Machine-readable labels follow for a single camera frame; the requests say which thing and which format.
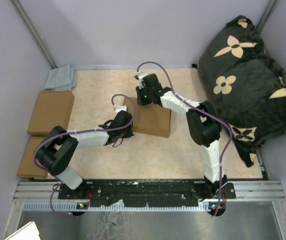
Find brown cardboard box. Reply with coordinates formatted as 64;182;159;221
130;97;171;138

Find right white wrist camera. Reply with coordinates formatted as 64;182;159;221
134;71;148;89

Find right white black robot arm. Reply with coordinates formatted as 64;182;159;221
135;72;227;198

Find folded brown box lower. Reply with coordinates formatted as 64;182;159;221
17;137;48;179

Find grey cloth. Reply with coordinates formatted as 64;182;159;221
44;64;77;92

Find folded brown box upper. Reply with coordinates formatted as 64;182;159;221
27;90;75;137

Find white paper sheet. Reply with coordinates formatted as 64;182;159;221
5;221;41;240

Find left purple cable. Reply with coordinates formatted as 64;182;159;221
32;93;136;218

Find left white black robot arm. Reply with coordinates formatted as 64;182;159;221
33;110;133;199

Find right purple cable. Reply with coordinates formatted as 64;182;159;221
137;61;234;217

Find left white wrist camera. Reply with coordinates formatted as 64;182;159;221
113;104;127;113

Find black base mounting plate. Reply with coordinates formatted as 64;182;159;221
58;179;236;216

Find folded brown box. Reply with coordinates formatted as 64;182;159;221
27;90;75;137
17;137;48;179

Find black floral pillow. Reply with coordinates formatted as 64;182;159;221
197;15;286;167

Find purple cable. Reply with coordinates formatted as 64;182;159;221
32;93;136;218
137;61;234;217

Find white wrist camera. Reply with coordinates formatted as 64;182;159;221
134;71;148;89
113;104;127;113

